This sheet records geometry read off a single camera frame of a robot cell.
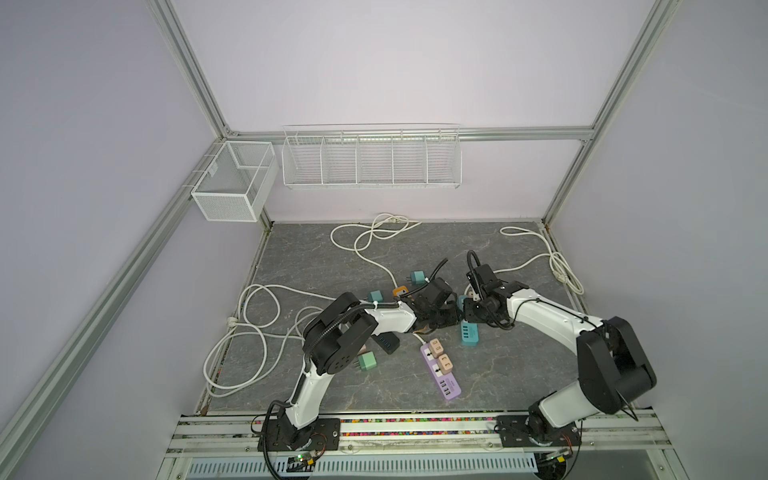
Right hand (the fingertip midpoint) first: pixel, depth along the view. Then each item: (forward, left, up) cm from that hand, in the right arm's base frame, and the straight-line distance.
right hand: (472, 315), depth 91 cm
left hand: (-2, +2, -1) cm, 3 cm away
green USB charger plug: (-14, +31, -1) cm, 34 cm away
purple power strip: (-20, +10, -1) cm, 22 cm away
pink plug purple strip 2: (-16, +10, +3) cm, 19 cm away
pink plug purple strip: (-11, +12, +4) cm, 17 cm away
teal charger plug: (+14, +16, 0) cm, 22 cm away
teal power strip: (-5, +1, -2) cm, 6 cm away
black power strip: (-8, +26, -1) cm, 27 cm away
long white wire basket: (+43, +31, +28) cm, 60 cm away
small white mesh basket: (+37, +76, +23) cm, 87 cm away
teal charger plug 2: (+8, +30, -1) cm, 31 cm away
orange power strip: (+10, +22, -2) cm, 24 cm away
